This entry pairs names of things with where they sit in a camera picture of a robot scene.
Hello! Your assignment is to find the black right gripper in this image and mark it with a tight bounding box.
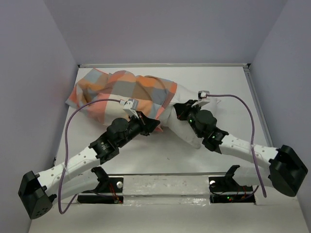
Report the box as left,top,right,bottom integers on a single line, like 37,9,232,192
174,99,203,138

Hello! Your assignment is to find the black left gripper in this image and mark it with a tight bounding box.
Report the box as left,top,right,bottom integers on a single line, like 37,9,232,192
117,111,160,149

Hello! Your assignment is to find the white pillow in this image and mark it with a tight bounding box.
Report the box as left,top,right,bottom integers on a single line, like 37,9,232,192
160,83,222,150

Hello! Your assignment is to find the colourful checked pillowcase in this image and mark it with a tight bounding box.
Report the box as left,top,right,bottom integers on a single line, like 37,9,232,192
66,68,178,130

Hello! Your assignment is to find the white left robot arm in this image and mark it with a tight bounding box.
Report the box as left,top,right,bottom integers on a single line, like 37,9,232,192
18,113,160,219

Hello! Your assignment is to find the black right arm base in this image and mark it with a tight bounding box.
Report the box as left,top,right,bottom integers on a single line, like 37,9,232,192
208,165,257,204

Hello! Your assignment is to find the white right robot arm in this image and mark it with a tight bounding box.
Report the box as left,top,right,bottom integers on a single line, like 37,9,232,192
174,100,308,197

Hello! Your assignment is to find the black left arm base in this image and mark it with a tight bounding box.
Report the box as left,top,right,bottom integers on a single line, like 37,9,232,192
77,166,124,204

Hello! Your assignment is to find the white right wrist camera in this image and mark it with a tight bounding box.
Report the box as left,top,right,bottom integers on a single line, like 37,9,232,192
191,90,210,108

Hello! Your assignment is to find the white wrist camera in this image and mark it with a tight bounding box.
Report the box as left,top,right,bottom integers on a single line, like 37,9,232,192
123,99,138,118
191,90,210,108

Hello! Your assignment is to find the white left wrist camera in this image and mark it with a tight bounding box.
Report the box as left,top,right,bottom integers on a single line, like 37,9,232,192
123,99,138,118

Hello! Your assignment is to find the aluminium table edge rail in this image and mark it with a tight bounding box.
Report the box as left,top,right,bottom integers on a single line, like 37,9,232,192
78,63,250,68

